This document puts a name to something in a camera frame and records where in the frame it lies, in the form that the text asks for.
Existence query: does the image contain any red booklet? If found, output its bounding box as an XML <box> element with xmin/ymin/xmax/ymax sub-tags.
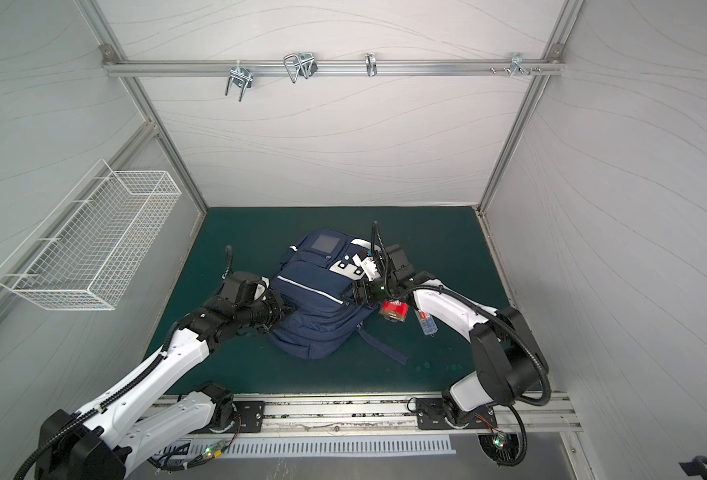
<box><xmin>379</xmin><ymin>300</ymin><xmax>409</xmax><ymax>322</ymax></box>

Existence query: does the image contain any navy blue backpack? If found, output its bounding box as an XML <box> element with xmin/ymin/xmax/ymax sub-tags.
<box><xmin>269</xmin><ymin>229</ymin><xmax>407</xmax><ymax>365</ymax></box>

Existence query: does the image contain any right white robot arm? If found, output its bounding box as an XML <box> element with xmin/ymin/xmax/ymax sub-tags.
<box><xmin>352</xmin><ymin>245</ymin><xmax>553</xmax><ymax>413</ymax></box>

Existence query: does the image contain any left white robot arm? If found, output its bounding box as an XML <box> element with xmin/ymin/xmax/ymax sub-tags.
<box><xmin>14</xmin><ymin>272</ymin><xmax>293</xmax><ymax>479</ymax></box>

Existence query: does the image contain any small metal hook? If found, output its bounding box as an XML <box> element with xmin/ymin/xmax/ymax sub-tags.
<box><xmin>365</xmin><ymin>52</ymin><xmax>377</xmax><ymax>78</ymax></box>

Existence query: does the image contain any metal double hook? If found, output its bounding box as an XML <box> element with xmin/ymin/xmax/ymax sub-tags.
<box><xmin>282</xmin><ymin>52</ymin><xmax>318</xmax><ymax>84</ymax></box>

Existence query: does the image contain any aluminium cross bar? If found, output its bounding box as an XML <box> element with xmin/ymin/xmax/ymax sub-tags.
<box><xmin>103</xmin><ymin>58</ymin><xmax>567</xmax><ymax>78</ymax></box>

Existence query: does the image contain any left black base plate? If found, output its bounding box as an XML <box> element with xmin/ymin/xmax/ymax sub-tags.
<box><xmin>203</xmin><ymin>401</ymin><xmax>265</xmax><ymax>434</ymax></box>

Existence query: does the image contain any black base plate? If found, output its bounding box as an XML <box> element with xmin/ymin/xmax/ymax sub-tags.
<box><xmin>407</xmin><ymin>397</ymin><xmax>499</xmax><ymax>432</ymax></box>
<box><xmin>203</xmin><ymin>401</ymin><xmax>265</xmax><ymax>434</ymax></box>

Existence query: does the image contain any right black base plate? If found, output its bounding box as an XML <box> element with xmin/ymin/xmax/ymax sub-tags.
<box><xmin>407</xmin><ymin>397</ymin><xmax>499</xmax><ymax>432</ymax></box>

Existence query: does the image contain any white slotted cable duct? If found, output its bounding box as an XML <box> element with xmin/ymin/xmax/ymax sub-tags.
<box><xmin>216</xmin><ymin>434</ymin><xmax>457</xmax><ymax>460</ymax></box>

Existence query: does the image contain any white wire basket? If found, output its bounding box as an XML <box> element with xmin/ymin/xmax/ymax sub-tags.
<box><xmin>0</xmin><ymin>160</ymin><xmax>181</xmax><ymax>311</ymax></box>

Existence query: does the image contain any left black cable bundle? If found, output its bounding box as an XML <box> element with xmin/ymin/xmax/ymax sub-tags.
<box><xmin>148</xmin><ymin>413</ymin><xmax>243</xmax><ymax>473</ymax></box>

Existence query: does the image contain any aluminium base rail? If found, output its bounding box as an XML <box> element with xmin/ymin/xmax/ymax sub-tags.
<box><xmin>148</xmin><ymin>392</ymin><xmax>583</xmax><ymax>442</ymax></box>

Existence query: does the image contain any right black cable coil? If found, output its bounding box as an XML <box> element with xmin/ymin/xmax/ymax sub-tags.
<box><xmin>477</xmin><ymin>401</ymin><xmax>529</xmax><ymax>468</ymax></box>

